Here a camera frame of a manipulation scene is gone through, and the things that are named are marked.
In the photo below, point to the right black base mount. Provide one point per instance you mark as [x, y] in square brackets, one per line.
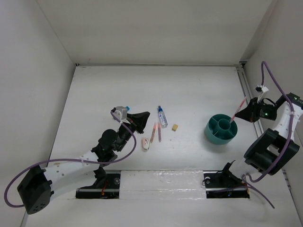
[223, 184]

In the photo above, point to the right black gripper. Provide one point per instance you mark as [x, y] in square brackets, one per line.
[250, 113]

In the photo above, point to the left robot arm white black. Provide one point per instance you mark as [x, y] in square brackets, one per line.
[40, 185]

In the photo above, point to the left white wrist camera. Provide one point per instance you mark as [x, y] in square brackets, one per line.
[120, 112]

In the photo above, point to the teal round compartment organizer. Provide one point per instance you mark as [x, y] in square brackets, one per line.
[220, 130]

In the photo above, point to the pink purple pen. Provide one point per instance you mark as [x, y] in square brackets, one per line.
[159, 131]

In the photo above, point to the tan eraser block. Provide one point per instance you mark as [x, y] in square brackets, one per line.
[174, 128]

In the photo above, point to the red white pen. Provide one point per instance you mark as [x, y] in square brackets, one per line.
[238, 109]

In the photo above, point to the small clear spray bottle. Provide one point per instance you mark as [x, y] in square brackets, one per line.
[162, 117]

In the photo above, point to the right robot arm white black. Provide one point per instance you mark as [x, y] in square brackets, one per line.
[258, 155]

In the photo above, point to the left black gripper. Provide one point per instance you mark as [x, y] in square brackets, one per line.
[138, 120]

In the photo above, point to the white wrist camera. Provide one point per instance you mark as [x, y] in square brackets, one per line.
[261, 89]
[120, 112]

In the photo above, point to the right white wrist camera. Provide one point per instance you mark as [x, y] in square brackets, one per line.
[261, 89]

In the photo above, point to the pink mini stapler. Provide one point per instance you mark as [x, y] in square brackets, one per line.
[146, 143]

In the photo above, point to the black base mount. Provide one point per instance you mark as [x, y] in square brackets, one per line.
[223, 184]
[105, 186]

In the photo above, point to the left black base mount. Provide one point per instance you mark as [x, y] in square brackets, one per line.
[105, 186]

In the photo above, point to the orange pen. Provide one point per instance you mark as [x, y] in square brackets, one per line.
[153, 132]

